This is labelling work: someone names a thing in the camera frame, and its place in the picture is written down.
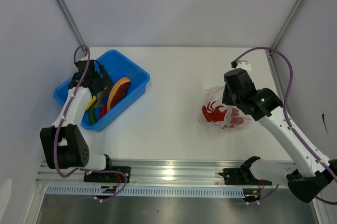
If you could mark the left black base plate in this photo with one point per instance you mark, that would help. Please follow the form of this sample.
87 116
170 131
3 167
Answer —
100 177

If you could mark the aluminium mounting rail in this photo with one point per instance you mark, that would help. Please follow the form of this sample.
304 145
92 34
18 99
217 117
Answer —
170 173

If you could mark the yellow toy mango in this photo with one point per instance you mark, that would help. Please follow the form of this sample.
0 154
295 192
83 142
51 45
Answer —
92 101

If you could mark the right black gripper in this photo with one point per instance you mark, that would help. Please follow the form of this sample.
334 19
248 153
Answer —
225 99

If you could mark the red toy chili pepper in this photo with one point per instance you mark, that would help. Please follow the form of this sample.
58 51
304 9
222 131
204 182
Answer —
103 111

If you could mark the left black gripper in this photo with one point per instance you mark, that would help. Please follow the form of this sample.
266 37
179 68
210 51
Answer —
106 82

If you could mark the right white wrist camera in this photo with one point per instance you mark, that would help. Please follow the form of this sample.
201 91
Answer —
241 64

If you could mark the toy steak slice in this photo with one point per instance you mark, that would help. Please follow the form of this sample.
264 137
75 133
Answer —
118 92

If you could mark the white slotted cable duct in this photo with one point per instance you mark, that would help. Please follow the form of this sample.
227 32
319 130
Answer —
147 191

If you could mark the red toy lobster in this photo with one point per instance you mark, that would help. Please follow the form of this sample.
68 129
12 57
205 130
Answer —
221 116

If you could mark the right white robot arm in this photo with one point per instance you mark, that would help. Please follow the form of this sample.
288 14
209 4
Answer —
311 170

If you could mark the grey toy fish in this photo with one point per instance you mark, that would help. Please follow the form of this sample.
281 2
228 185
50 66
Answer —
101 96

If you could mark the clear pink-dotted zip bag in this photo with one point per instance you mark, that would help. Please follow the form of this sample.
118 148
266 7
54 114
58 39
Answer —
216 94

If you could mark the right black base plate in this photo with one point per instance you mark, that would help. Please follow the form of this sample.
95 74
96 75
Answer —
239 176

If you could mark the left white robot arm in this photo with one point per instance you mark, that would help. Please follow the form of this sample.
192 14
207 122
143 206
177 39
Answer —
63 143

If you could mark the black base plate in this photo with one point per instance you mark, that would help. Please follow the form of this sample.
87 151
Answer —
239 176
100 177

